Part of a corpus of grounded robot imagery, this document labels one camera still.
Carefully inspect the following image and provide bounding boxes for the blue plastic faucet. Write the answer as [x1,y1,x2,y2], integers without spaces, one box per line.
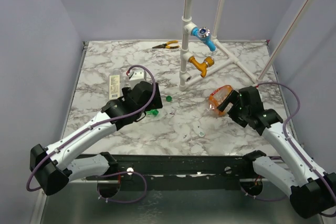
[191,27,216,52]

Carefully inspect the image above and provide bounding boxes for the green plastic bottle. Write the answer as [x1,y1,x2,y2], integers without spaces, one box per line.
[146,109,159,117]

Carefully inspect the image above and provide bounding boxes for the clear square water bottle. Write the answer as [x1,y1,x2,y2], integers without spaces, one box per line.
[108,69,121,100]

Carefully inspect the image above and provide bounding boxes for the white PVC pipe frame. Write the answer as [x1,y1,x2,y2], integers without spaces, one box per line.
[179,0,313,91]

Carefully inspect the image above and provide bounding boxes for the brass yellow faucet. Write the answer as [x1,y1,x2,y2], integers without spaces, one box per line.
[188,56,215,78]

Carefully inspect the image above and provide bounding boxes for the orange label tea bottle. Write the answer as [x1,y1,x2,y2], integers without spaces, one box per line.
[208,85,233,116]

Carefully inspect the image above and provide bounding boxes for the yellow handled pliers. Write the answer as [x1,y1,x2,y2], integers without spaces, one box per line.
[152,40,180,49]

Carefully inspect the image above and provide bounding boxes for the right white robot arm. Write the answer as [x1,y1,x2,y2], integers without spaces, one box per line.
[216,86,335,219]

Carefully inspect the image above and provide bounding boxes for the white bottle cap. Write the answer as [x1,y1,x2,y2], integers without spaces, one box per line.
[198,131,205,137]

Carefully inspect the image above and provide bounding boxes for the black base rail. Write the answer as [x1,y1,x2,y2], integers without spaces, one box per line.
[70,153,287,192]

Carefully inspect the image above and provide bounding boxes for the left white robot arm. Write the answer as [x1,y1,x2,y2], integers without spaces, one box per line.
[29,81,163,196]

